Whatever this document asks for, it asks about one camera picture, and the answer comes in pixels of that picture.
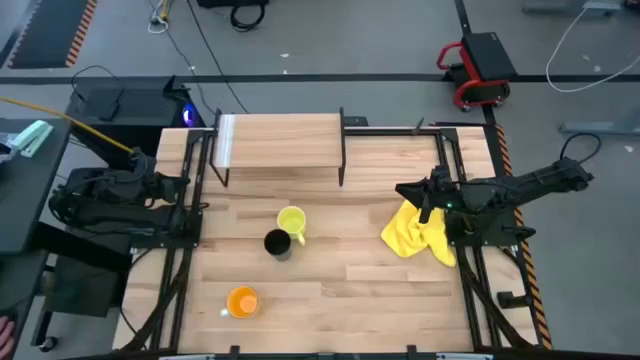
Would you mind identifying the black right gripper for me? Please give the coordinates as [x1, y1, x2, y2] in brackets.
[394, 165, 464, 211]

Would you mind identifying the black cup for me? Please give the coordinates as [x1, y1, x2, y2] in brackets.
[263, 228, 294, 262]

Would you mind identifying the yellow-green mug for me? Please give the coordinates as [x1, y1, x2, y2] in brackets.
[276, 205, 308, 247]

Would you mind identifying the yellow cloth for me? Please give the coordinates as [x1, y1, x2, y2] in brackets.
[380, 199, 458, 268]

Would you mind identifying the black computer tower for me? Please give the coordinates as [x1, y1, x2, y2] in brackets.
[64, 74, 206, 169]

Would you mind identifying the black adapter box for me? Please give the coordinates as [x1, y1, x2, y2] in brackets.
[98, 88, 126, 123]

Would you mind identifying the black rolling cart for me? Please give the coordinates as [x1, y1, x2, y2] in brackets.
[29, 222, 132, 351]

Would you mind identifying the orange black hazard tape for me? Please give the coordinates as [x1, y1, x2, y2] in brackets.
[494, 124, 554, 351]

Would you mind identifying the black desk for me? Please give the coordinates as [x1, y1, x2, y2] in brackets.
[0, 117, 74, 256]

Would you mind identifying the mint green stapler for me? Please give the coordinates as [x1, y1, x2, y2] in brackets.
[9, 119, 55, 159]

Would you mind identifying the red and black rolling stool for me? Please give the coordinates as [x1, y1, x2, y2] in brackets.
[436, 31, 519, 113]

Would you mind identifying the grey metal stand foot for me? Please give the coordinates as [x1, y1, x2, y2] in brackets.
[522, 0, 624, 14]
[559, 107, 640, 137]

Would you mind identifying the black mat with orange stripes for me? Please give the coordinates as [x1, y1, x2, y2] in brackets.
[7, 0, 99, 70]

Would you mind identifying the person's hand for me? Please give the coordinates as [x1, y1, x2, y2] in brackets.
[0, 315, 16, 359]

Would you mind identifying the black metal table frame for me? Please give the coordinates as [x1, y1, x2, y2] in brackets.
[119, 117, 546, 360]

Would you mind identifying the black clamp handle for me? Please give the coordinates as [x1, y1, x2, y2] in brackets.
[497, 290, 532, 310]
[501, 224, 537, 240]

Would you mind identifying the wooden shelf with black frame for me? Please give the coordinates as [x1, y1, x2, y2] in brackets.
[208, 106, 348, 189]

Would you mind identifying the yellow cable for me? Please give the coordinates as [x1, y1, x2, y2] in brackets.
[0, 95, 136, 154]

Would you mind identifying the long black floor cable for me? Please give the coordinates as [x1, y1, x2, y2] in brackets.
[187, 0, 251, 115]

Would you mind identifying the white power cable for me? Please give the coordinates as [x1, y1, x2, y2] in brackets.
[147, 0, 176, 35]

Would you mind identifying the coiled black cable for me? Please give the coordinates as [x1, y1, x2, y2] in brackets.
[229, 0, 267, 34]

